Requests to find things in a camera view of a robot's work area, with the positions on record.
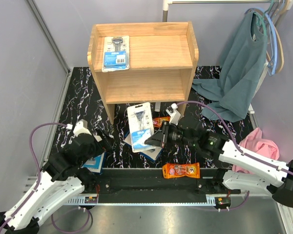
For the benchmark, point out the Gillette razor blister pack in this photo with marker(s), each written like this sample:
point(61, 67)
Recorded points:
point(116, 54)

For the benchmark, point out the pink cloth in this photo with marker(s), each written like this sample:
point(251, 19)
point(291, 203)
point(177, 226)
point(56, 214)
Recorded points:
point(256, 143)

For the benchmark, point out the white Harry's razor box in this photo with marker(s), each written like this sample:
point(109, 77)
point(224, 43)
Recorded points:
point(152, 154)

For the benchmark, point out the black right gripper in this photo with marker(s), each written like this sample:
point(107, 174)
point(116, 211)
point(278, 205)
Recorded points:
point(156, 139)

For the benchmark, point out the orange razor pack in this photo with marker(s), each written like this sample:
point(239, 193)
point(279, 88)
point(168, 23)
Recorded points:
point(157, 121)
point(170, 170)

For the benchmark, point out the blue Harry's razor box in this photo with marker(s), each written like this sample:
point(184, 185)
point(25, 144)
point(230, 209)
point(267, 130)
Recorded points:
point(95, 164)

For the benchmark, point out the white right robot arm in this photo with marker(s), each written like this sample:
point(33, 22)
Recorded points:
point(265, 175)

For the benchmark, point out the green plastic hanger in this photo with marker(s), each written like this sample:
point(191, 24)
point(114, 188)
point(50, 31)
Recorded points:
point(262, 15)

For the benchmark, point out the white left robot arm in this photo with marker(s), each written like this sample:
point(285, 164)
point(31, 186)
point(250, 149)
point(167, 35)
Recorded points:
point(62, 177)

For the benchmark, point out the orange razor pack lower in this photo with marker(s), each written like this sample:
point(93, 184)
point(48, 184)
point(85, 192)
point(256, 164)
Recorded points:
point(170, 170)

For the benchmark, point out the metal clothes rack bar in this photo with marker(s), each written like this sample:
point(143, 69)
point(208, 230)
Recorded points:
point(167, 3)

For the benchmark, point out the small white bottle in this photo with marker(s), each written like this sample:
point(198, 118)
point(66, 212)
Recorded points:
point(157, 107)

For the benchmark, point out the aluminium corner frame profile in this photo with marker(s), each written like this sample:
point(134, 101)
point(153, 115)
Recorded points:
point(46, 32)

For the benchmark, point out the orange razor pack upper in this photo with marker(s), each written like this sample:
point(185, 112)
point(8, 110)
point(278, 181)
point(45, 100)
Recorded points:
point(157, 121)

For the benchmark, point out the beige wooden hanger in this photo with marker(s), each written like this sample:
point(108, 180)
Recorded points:
point(278, 12)

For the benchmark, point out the teal blue t-shirt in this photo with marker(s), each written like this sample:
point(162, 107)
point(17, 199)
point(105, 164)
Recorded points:
point(241, 63)

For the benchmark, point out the blue plastic hanger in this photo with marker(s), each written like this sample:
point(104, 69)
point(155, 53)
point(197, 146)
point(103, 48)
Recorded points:
point(274, 55)

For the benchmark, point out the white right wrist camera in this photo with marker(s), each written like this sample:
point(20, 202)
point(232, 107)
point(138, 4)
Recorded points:
point(174, 114)

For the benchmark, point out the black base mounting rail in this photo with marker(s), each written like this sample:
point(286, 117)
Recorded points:
point(149, 187)

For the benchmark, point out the wooden two-tier shelf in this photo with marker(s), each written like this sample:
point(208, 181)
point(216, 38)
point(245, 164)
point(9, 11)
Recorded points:
point(162, 63)

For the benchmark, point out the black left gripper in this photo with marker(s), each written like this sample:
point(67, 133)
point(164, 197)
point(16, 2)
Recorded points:
point(103, 145)

